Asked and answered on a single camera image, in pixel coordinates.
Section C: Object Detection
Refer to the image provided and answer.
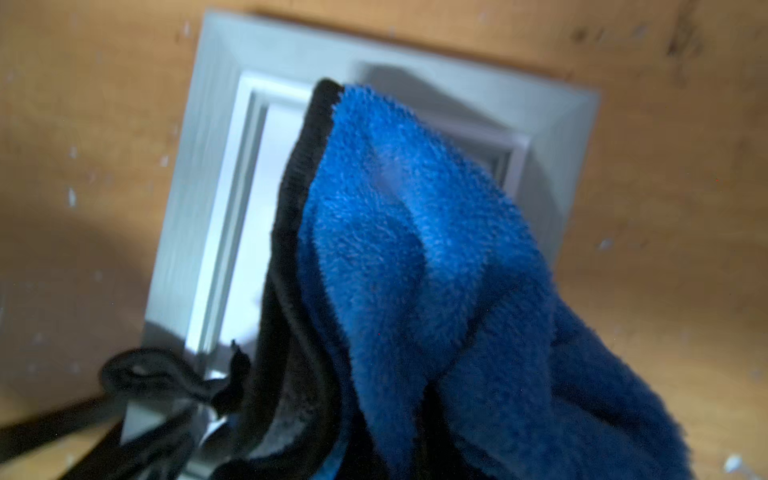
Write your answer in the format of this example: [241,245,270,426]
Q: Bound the light green picture frame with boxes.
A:
[119,8,601,480]

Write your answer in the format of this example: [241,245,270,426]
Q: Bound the blue microfiber cloth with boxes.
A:
[100,80,693,479]

